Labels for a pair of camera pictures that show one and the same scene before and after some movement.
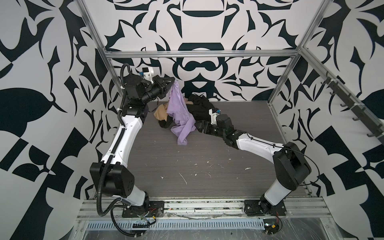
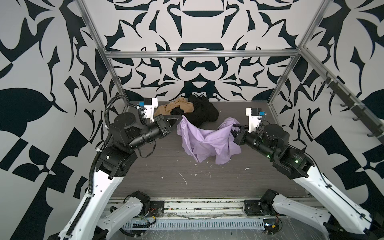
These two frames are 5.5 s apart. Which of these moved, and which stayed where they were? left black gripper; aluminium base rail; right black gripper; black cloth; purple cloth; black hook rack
Moved: right black gripper; purple cloth; left black gripper
Stayed: aluminium base rail; black cloth; black hook rack
